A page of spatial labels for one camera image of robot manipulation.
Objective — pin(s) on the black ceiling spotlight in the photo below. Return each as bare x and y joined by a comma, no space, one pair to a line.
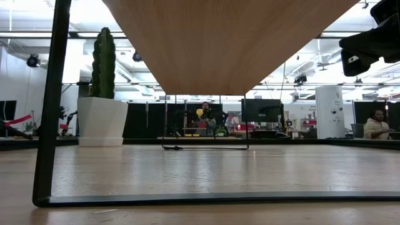
137,57
32,61

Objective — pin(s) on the black wall screen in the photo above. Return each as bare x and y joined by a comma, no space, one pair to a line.
7,109

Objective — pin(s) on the black partition panel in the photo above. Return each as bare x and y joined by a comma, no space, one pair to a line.
137,122
362,112

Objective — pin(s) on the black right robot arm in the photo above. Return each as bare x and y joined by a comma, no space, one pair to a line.
387,9

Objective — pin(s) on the green cactus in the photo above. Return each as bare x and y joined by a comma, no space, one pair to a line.
104,62

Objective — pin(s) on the black monitor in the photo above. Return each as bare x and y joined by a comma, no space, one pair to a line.
262,109

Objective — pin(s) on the red black stand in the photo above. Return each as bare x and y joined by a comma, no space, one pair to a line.
18,120

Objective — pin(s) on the small green plant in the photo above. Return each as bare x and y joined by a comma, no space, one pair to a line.
221,131

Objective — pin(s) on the yellow round object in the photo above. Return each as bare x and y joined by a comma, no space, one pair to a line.
199,112

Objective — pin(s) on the person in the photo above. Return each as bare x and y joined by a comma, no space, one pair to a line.
205,123
375,128

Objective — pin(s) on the white faceted plant pot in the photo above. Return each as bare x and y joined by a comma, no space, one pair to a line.
101,122

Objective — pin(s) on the black aluminium table frame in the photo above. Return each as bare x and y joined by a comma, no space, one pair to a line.
140,141

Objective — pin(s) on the wooden riser shelf black legs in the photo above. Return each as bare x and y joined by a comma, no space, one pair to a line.
218,47

